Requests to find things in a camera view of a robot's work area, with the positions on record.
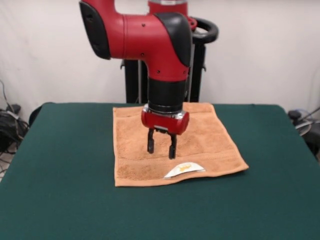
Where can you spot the dark green table cloth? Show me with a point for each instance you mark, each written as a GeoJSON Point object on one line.
{"type": "Point", "coordinates": [62, 175]}

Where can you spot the black floor equipment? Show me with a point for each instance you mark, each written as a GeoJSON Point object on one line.
{"type": "Point", "coordinates": [313, 142]}

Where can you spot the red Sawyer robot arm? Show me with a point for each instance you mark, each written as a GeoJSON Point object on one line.
{"type": "Point", "coordinates": [145, 37]}

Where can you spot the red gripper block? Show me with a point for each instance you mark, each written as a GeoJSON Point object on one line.
{"type": "Point", "coordinates": [165, 122]}

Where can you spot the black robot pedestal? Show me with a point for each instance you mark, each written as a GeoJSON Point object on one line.
{"type": "Point", "coordinates": [197, 75]}

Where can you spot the orange terry towel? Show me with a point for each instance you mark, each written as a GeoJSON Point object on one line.
{"type": "Point", "coordinates": [212, 145]}

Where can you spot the grey round pedestal foot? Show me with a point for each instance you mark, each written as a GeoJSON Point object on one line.
{"type": "Point", "coordinates": [303, 127]}

